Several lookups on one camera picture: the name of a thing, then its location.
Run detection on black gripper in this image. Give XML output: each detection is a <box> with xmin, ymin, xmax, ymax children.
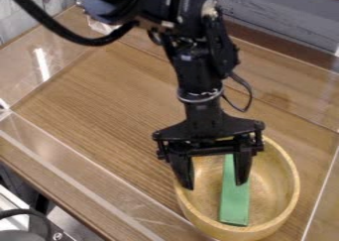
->
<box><xmin>153</xmin><ymin>98</ymin><xmax>265</xmax><ymax>190</ymax></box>

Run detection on green rectangular block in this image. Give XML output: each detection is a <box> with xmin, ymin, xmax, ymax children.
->
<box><xmin>219</xmin><ymin>155</ymin><xmax>251</xmax><ymax>227</ymax></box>

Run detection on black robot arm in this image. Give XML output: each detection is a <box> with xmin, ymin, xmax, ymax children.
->
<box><xmin>82</xmin><ymin>0</ymin><xmax>265</xmax><ymax>189</ymax></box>

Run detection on brown wooden bowl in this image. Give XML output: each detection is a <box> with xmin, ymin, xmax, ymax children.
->
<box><xmin>174</xmin><ymin>138</ymin><xmax>301</xmax><ymax>241</ymax></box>

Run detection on clear acrylic tray enclosure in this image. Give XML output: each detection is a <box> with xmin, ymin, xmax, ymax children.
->
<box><xmin>0</xmin><ymin>0</ymin><xmax>339</xmax><ymax>241</ymax></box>

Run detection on black metal table bracket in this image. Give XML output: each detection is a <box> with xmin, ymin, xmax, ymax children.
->
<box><xmin>30</xmin><ymin>196</ymin><xmax>82</xmax><ymax>241</ymax></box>

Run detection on clear acrylic corner bracket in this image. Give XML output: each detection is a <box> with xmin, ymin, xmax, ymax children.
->
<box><xmin>86</xmin><ymin>16</ymin><xmax>121</xmax><ymax>37</ymax></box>

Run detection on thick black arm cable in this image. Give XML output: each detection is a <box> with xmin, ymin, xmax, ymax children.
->
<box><xmin>0</xmin><ymin>0</ymin><xmax>141</xmax><ymax>48</ymax></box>

